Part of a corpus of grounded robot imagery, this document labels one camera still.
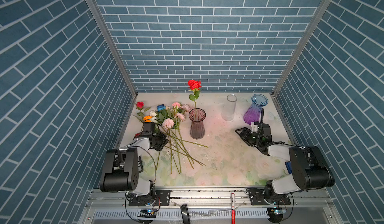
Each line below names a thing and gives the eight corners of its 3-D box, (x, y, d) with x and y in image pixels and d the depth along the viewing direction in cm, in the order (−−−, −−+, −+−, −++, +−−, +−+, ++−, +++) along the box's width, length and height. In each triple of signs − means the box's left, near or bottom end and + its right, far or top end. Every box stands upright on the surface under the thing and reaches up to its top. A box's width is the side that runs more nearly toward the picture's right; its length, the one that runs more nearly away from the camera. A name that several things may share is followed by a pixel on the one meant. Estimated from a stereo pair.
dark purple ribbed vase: (189, 139, 96) (188, 121, 81) (190, 127, 102) (189, 108, 87) (204, 139, 96) (206, 121, 81) (204, 127, 102) (205, 108, 87)
